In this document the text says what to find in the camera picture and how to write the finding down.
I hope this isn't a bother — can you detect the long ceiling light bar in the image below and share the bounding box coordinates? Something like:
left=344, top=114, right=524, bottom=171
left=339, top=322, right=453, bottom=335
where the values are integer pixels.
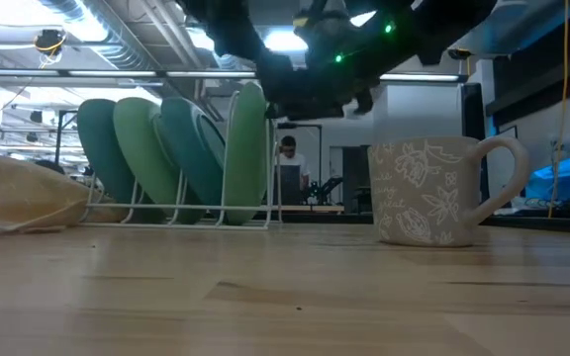
left=0, top=67, right=464, bottom=84

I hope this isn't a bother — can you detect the black upright panel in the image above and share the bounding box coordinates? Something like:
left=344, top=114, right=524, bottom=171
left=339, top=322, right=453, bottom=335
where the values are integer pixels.
left=460, top=82, right=494, bottom=219

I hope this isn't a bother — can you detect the light green plate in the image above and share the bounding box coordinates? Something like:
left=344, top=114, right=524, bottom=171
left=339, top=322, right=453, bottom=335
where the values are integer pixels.
left=222, top=80, right=270, bottom=226
left=112, top=96, right=190, bottom=224

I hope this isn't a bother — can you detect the yellow checked dish cloth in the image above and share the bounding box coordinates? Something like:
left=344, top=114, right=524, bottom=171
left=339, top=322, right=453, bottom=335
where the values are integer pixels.
left=0, top=151, right=129, bottom=235

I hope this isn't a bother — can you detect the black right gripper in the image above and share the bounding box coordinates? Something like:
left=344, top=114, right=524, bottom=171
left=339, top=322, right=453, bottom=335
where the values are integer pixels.
left=254, top=44, right=383, bottom=122

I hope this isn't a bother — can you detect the black hanging ceiling device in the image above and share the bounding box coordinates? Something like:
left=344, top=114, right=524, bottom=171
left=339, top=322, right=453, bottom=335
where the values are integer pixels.
left=34, top=28, right=68, bottom=56

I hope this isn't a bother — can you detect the dark teal plate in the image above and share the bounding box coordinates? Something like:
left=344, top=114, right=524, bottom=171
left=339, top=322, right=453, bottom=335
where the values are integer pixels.
left=76, top=98, right=139, bottom=205
left=159, top=96, right=228, bottom=220

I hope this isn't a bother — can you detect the person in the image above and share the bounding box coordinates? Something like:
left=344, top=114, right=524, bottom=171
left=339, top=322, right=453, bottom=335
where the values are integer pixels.
left=277, top=135, right=312, bottom=193

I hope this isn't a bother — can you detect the white wire dish rack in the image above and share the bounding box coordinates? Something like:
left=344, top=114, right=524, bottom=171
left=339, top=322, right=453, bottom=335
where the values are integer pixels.
left=79, top=90, right=285, bottom=231

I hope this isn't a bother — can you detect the blue tarp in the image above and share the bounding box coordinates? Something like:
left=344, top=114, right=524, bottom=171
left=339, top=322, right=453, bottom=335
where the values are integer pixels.
left=525, top=153, right=570, bottom=203

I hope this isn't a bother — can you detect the grey floral ceramic mug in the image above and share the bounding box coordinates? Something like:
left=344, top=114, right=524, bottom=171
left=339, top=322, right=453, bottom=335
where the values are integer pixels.
left=366, top=135, right=531, bottom=248

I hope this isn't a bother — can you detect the black box under gantry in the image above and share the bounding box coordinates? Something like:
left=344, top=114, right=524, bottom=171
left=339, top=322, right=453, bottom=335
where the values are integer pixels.
left=278, top=165, right=303, bottom=206

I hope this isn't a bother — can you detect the yellow cable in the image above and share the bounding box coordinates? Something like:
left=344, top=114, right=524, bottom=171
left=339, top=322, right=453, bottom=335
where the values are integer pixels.
left=547, top=0, right=570, bottom=220

